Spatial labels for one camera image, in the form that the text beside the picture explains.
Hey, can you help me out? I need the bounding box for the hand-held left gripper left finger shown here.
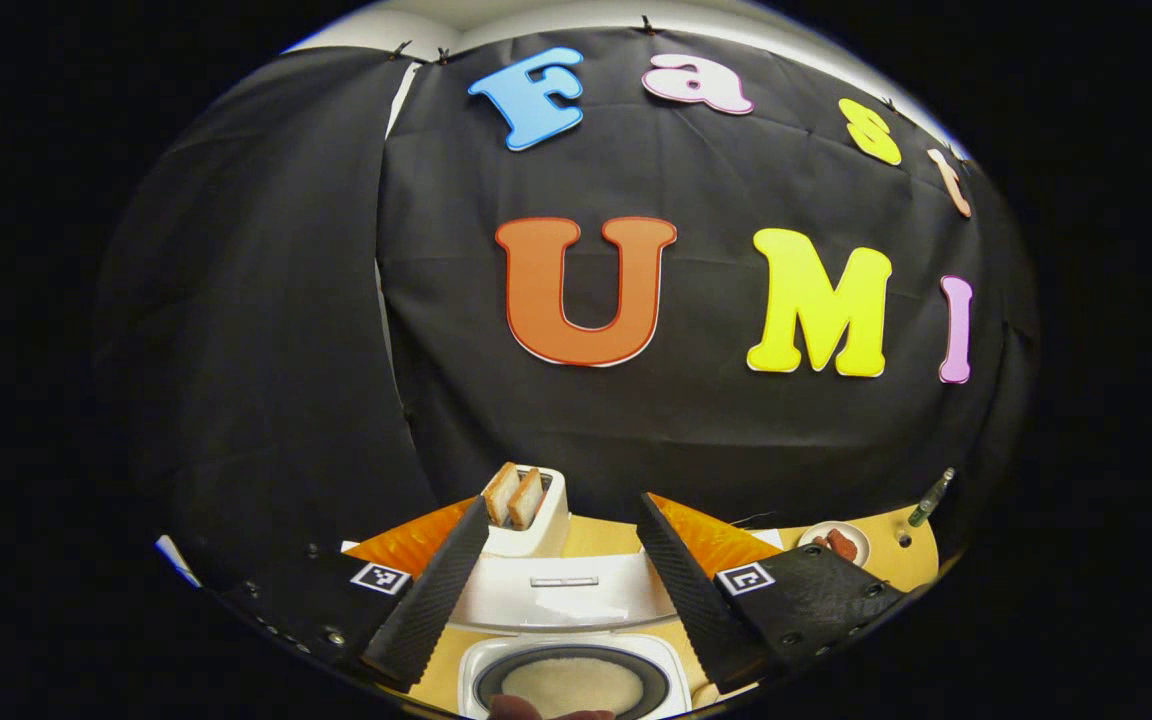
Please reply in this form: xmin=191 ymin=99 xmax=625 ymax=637
xmin=219 ymin=497 xmax=493 ymax=691

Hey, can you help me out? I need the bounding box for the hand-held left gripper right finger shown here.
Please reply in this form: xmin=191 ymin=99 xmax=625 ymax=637
xmin=636 ymin=492 xmax=907 ymax=696

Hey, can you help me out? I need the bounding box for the white rice cooker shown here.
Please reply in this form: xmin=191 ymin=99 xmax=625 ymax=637
xmin=446 ymin=545 xmax=692 ymax=720

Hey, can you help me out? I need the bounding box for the white rice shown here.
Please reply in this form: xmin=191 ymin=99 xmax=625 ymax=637
xmin=501 ymin=657 xmax=645 ymax=718

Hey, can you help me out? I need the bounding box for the toasted bread slice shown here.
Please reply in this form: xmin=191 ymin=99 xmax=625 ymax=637
xmin=508 ymin=468 xmax=545 ymax=531
xmin=482 ymin=462 xmax=522 ymax=526

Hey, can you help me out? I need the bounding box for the white toaster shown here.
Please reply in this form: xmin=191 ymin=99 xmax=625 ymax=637
xmin=481 ymin=462 xmax=572 ymax=559

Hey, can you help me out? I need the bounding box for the white plate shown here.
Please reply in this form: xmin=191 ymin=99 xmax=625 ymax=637
xmin=798 ymin=521 xmax=872 ymax=568

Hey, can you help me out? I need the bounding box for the green glass bottle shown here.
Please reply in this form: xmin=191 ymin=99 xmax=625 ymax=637
xmin=908 ymin=467 xmax=957 ymax=528

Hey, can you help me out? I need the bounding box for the black backdrop cloth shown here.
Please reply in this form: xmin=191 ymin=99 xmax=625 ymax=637
xmin=91 ymin=25 xmax=1042 ymax=586

